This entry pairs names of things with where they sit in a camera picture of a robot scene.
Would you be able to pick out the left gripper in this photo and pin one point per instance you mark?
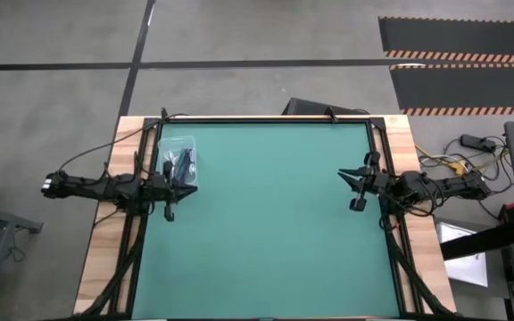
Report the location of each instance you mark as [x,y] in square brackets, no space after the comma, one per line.
[161,191]

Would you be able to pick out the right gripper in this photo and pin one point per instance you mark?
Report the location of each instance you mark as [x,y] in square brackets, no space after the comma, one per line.
[379,183]

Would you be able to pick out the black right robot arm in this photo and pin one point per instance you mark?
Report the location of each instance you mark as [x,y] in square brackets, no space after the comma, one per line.
[458,187]

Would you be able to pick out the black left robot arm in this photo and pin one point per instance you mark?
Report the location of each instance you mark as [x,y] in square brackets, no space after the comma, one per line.
[96,189]

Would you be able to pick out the clear plastic container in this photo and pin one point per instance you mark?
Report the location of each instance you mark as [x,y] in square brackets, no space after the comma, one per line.
[181,142]

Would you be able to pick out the black box behind table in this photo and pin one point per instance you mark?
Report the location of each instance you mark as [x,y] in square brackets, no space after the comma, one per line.
[306,107]

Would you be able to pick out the green table mat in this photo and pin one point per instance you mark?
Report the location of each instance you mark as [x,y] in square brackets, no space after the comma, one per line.
[261,272]

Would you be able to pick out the black power strip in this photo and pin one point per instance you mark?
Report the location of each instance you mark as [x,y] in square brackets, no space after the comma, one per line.
[473,142]

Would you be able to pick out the white paper sheet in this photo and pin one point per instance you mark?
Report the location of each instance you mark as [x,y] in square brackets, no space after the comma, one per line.
[462,269]

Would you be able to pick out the black hazard-striped floor mat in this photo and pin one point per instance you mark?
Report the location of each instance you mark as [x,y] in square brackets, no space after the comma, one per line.
[466,87]
[462,38]

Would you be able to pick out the black flat bar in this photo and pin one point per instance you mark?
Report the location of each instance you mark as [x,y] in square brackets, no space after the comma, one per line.
[484,241]

